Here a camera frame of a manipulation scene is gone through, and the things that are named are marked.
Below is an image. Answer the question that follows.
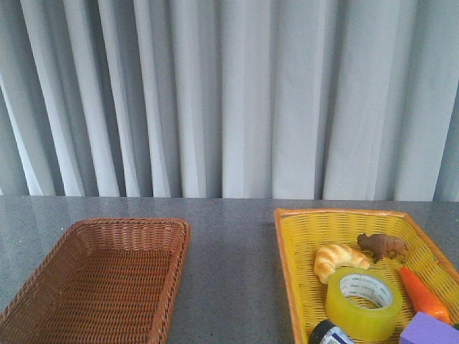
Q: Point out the brown toy bison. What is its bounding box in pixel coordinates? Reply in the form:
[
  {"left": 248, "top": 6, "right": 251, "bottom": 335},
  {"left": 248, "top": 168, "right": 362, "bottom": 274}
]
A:
[{"left": 356, "top": 234, "right": 408, "bottom": 264}]

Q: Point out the yellow-green tape roll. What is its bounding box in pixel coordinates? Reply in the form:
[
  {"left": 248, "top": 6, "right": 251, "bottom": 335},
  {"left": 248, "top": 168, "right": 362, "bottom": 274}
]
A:
[{"left": 326, "top": 267, "right": 402, "bottom": 342}]

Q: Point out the blue labelled jar black lid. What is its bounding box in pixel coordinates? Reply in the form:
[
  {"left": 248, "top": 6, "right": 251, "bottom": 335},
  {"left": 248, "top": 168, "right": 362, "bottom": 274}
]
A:
[{"left": 308, "top": 319, "right": 354, "bottom": 344}]

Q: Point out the toy croissant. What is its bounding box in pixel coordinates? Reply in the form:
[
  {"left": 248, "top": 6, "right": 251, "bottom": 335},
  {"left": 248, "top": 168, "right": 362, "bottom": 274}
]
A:
[{"left": 313, "top": 244, "right": 369, "bottom": 285}]

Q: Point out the orange toy carrot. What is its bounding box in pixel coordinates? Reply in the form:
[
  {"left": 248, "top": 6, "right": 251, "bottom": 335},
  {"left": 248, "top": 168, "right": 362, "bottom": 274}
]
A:
[{"left": 398, "top": 267, "right": 451, "bottom": 324}]

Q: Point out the yellow woven basket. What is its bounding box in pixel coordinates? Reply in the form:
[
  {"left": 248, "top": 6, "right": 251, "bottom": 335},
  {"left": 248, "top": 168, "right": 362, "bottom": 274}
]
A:
[{"left": 274, "top": 209, "right": 458, "bottom": 343}]

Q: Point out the brown wicker basket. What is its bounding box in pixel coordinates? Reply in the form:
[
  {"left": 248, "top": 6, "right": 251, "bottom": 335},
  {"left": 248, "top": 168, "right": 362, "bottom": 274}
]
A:
[{"left": 1, "top": 218, "right": 191, "bottom": 343}]

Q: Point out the purple foam block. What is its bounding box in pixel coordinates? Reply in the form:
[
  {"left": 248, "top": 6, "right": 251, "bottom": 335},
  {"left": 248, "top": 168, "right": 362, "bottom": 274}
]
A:
[{"left": 399, "top": 312, "right": 458, "bottom": 344}]

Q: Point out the grey pleated curtain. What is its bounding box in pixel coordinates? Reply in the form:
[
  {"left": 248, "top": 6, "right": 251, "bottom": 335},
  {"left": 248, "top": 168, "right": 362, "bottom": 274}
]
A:
[{"left": 1, "top": 1, "right": 458, "bottom": 201}]

